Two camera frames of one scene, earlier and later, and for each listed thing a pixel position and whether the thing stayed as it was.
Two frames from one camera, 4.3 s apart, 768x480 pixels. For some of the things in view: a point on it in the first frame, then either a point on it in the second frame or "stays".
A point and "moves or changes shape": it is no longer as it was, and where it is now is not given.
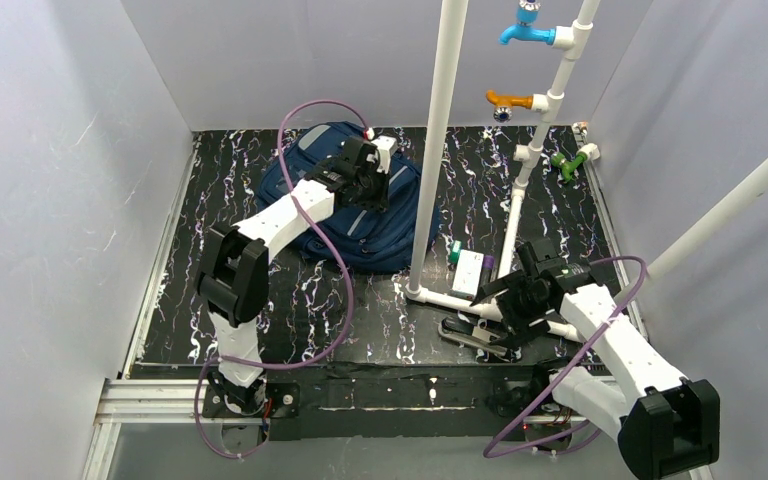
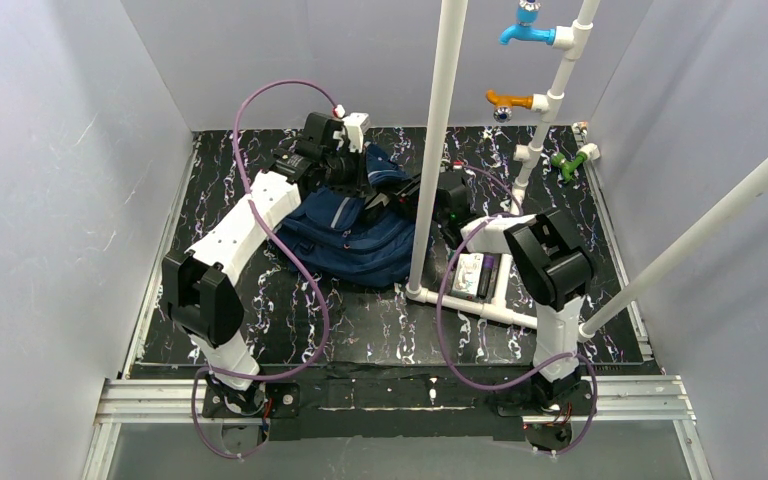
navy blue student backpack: [397, 237] moves or changes shape
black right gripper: [513, 304] -> [408, 196]
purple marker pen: [487, 266] stays
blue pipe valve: [524, 29] stays
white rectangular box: [467, 275] stays
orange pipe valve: [504, 104] stays
